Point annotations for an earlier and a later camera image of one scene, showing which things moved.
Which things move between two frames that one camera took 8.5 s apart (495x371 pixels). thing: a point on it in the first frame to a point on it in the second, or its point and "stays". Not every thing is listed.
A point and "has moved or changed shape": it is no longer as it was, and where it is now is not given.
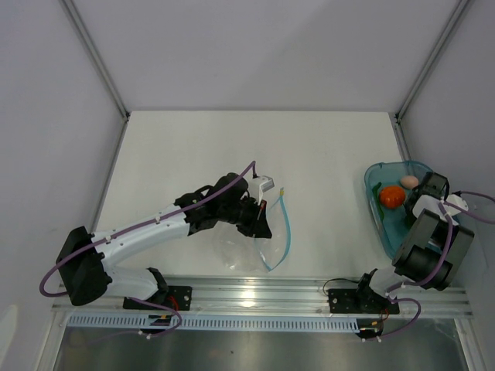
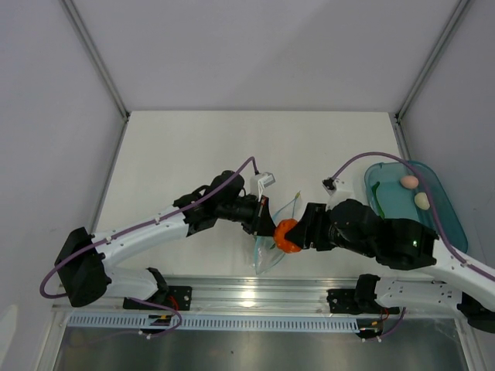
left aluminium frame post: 90,45 stays
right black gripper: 409,211 to 305,230
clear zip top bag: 242,253 has moved or changed shape
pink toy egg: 409,182 stays
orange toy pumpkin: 392,197 to 279,236
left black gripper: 257,226 stays
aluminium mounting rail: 368,294 stays
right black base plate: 363,301 stays
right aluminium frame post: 445,34 stays
